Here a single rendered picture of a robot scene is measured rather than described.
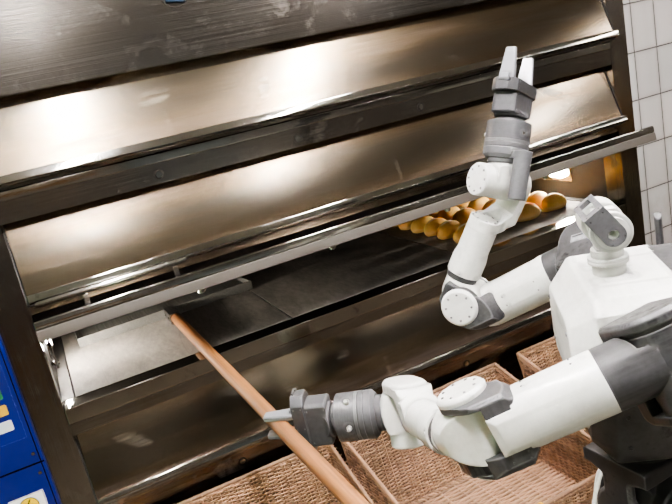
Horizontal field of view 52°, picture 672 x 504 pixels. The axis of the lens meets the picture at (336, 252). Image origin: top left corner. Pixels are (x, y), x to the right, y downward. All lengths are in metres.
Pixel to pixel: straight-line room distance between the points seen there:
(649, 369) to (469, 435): 0.25
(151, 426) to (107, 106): 0.78
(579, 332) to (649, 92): 1.51
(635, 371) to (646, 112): 1.62
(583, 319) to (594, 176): 1.47
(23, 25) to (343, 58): 0.75
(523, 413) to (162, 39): 1.15
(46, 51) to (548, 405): 1.23
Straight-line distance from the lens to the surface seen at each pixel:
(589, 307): 1.08
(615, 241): 1.10
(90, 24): 1.66
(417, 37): 1.95
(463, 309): 1.42
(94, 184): 1.64
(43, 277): 1.65
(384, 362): 1.96
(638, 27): 2.47
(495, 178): 1.37
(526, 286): 1.40
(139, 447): 1.82
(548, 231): 2.24
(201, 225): 1.69
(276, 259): 1.61
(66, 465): 1.80
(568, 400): 0.96
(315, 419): 1.27
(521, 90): 1.41
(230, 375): 1.55
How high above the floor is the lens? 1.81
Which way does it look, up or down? 15 degrees down
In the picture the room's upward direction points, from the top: 12 degrees counter-clockwise
